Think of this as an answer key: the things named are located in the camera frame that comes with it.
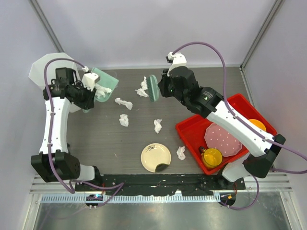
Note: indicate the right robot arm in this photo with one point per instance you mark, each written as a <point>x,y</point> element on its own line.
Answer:
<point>263,147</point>

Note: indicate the white translucent trash bin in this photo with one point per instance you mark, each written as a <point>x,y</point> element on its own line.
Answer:
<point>36,73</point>

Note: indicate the yellow cup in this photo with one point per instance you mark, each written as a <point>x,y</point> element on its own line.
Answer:
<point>211,157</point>

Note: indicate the orange bowl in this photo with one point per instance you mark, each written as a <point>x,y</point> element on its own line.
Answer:
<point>259,124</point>

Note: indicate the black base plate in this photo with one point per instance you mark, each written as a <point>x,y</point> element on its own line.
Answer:
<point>190,184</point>

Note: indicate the paper scrap back small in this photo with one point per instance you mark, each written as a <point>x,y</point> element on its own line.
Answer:
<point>141,92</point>

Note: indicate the cream round plate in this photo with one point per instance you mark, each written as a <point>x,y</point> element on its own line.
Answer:
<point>155,157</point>

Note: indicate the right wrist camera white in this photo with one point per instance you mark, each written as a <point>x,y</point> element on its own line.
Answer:
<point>175,60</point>

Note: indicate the green hand brush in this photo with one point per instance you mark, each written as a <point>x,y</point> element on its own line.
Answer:
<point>153,89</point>

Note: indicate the green dustpan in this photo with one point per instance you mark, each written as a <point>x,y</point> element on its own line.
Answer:
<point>106,80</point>

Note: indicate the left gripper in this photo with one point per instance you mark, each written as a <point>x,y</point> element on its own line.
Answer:
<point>88,102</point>

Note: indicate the pink dotted plate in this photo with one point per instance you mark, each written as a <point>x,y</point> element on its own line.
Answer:
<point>218,138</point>

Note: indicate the paper scrap back large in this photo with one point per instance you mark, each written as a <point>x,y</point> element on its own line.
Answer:
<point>144,84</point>

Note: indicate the white cable duct strip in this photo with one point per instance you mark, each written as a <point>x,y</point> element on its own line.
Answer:
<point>87,198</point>

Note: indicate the red plastic tray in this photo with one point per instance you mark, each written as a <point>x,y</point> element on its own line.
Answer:
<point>192,132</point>

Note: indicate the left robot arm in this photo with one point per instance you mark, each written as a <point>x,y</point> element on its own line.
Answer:
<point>54,154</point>

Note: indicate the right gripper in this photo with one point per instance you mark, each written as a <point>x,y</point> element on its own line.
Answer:
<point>164,80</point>

